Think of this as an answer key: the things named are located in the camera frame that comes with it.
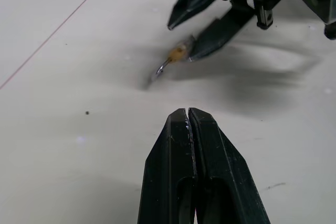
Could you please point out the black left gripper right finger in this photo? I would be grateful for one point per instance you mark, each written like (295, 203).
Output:
(212, 155)

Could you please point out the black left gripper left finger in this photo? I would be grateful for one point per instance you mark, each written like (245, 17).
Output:
(168, 155)

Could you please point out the small metal tool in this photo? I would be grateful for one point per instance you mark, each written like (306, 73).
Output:
(177, 53)

